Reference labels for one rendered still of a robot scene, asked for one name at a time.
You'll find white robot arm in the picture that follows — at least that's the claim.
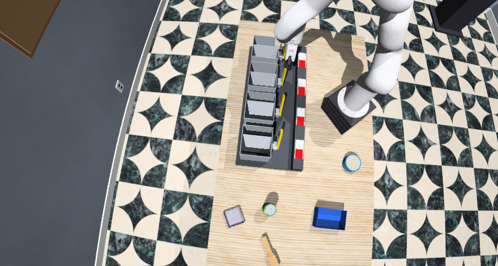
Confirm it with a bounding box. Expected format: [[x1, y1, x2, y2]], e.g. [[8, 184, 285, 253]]
[[274, 0, 414, 118]]

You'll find green and yellow drink can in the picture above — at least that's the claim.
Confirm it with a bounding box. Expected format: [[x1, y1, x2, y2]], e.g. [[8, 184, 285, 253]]
[[262, 203, 277, 216]]

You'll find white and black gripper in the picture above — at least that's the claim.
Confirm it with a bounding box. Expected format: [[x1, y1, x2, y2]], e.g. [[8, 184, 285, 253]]
[[284, 43, 299, 68]]

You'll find round tin with blue-rimmed lid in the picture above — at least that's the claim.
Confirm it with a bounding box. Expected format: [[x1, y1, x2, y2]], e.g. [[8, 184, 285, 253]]
[[342, 154, 361, 172]]

